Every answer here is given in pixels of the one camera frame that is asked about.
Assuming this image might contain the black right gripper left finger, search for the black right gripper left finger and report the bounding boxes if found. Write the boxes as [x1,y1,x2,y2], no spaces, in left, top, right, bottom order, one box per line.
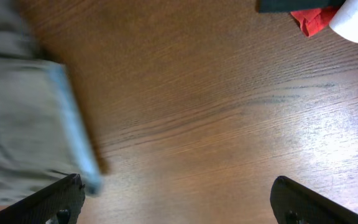
[0,174,85,224]

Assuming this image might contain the dark green garment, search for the dark green garment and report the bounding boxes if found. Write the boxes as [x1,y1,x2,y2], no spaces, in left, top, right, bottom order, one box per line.
[256,0,346,13]

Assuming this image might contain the khaki green shorts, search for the khaki green shorts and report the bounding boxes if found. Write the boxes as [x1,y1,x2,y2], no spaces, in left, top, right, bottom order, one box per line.
[0,1,103,205]

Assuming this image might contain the red garment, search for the red garment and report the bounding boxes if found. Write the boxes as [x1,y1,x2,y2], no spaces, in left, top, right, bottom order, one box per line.
[290,7,339,37]

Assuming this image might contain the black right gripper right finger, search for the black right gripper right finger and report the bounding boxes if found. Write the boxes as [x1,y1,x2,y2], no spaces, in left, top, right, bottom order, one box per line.
[270,175,358,224]

